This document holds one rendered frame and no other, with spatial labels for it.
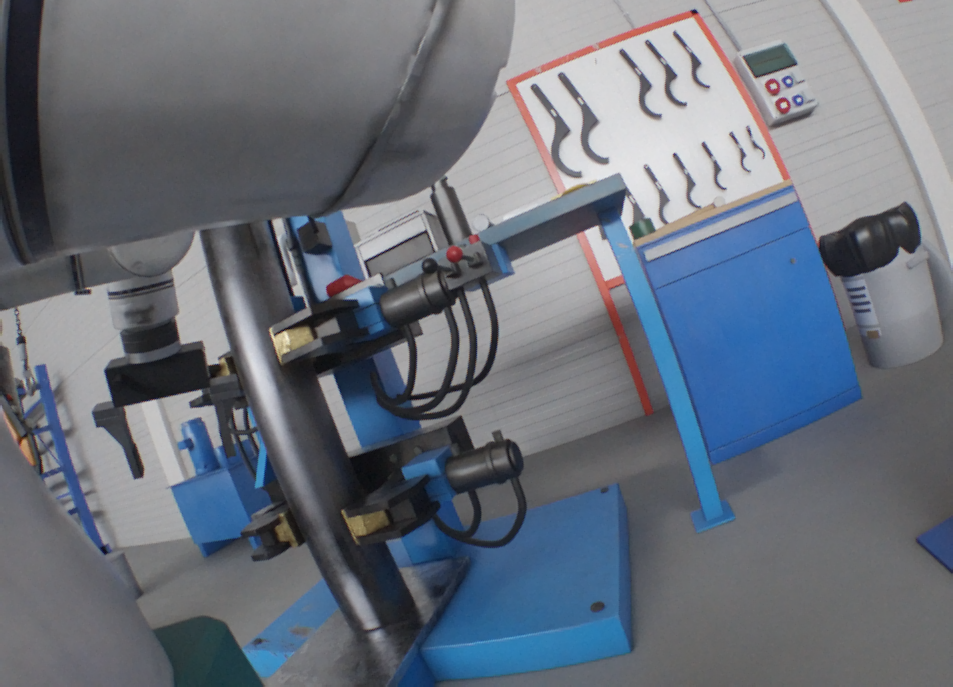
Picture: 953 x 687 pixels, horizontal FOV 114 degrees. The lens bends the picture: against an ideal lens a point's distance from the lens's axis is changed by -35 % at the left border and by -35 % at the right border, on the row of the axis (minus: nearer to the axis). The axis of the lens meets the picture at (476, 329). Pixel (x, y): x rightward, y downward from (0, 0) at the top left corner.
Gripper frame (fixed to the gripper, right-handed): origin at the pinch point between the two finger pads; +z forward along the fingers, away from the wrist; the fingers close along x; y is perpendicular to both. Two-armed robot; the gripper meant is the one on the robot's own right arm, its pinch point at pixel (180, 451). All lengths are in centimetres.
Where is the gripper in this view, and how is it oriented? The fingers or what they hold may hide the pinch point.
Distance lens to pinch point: 66.8
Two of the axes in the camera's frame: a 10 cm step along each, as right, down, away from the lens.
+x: 8.6, -1.9, 4.8
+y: 5.1, 1.9, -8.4
